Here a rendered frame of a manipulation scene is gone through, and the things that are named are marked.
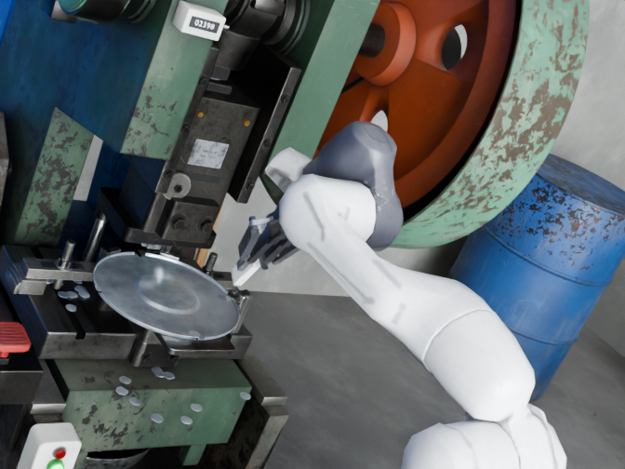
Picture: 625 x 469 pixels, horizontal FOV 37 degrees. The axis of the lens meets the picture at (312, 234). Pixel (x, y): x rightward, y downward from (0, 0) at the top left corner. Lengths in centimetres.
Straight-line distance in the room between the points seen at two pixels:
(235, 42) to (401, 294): 70
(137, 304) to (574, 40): 91
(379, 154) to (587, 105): 315
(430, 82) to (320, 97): 23
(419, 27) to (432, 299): 85
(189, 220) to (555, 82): 70
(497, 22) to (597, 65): 265
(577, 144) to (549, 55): 284
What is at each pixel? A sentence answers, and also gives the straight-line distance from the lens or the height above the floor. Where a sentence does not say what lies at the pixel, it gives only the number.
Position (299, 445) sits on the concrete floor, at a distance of 299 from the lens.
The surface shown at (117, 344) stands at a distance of 181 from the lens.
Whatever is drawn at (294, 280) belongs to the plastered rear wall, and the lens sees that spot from 383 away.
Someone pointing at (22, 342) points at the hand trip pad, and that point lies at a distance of 159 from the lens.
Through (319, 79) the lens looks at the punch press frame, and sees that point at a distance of 172.
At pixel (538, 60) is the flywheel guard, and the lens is 165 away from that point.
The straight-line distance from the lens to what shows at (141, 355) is 180.
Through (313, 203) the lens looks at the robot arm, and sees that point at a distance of 123.
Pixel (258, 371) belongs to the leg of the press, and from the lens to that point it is 197.
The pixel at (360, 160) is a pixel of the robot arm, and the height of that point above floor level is 127.
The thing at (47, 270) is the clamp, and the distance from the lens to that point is 182.
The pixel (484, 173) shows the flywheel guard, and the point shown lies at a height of 124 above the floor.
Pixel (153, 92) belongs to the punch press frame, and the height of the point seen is 118.
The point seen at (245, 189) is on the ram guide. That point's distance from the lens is 176.
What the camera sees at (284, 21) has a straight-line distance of 172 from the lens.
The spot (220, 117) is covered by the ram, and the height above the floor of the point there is 114.
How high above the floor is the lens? 163
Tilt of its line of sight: 21 degrees down
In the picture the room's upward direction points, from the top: 24 degrees clockwise
